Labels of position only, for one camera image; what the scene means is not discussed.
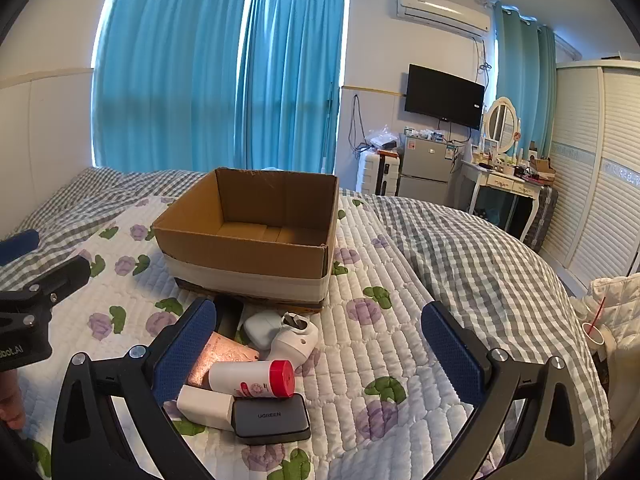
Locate pink glossy box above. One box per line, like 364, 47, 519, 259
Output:
187, 331, 259, 390

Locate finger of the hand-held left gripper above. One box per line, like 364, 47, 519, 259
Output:
0, 229, 41, 267
0, 255, 92, 307

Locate paper cup with red straw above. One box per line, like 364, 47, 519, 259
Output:
581, 297, 614, 349

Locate silver suitcase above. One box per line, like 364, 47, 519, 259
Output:
525, 185, 560, 254

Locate white bed headboard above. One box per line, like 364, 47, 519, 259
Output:
0, 67, 96, 241

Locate grey checked duvet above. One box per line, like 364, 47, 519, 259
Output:
0, 166, 613, 480

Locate wide blue window curtain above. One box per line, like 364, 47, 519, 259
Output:
91, 0, 257, 175

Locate teal curtain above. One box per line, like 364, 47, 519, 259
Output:
492, 2, 558, 160

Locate black wall television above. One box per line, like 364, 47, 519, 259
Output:
404, 64, 486, 130

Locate person's left hand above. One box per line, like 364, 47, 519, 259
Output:
0, 372, 27, 432

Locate dark grey power bank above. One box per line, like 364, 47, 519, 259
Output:
231, 394, 312, 446

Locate white plug adapter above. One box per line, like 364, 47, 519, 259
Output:
176, 385, 236, 431

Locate clear plastic bag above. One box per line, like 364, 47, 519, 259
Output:
366, 126, 404, 151

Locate white dressing table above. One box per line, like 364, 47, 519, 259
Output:
457, 157, 547, 243

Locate white slatted wardrobe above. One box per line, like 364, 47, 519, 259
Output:
542, 57, 640, 292

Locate white earbuds case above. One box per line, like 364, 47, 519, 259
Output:
243, 310, 284, 350

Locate white air conditioner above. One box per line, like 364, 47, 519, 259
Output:
396, 0, 492, 39

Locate white round handheld device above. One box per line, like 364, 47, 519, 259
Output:
272, 311, 319, 376

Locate silver mini fridge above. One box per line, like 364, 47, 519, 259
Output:
397, 136, 458, 203

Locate white bottle with red cap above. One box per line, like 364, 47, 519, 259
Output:
208, 359, 295, 400

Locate white quilted bag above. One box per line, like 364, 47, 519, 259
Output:
587, 272, 640, 361

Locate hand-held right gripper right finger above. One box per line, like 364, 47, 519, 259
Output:
420, 301, 587, 480

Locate hanging wall cables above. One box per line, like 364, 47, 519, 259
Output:
347, 92, 369, 154

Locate small brown cardboard box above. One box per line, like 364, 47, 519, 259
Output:
529, 155, 557, 183

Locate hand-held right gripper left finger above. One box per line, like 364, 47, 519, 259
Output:
50, 296, 217, 480

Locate narrow blue window curtain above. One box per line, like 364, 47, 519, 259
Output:
235, 0, 349, 175

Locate white suitcase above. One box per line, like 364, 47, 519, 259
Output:
356, 151, 403, 197

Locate white oval mirror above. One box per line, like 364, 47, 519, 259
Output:
482, 97, 521, 157

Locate white floral quilt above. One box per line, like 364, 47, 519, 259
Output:
20, 195, 503, 480

